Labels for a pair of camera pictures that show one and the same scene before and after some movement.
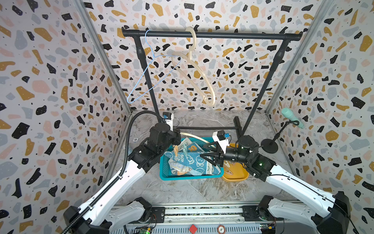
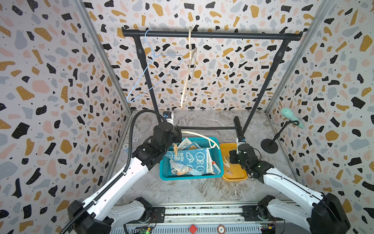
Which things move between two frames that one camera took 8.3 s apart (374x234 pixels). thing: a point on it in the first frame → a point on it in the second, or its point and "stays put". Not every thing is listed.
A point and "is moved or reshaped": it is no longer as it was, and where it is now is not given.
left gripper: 178,138 stays put
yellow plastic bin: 240,172 stays put
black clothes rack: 138,34 stays put
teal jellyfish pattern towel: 195,161 stays put
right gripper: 220,156 → 234,156
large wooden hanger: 185,133 is moved or reshaped
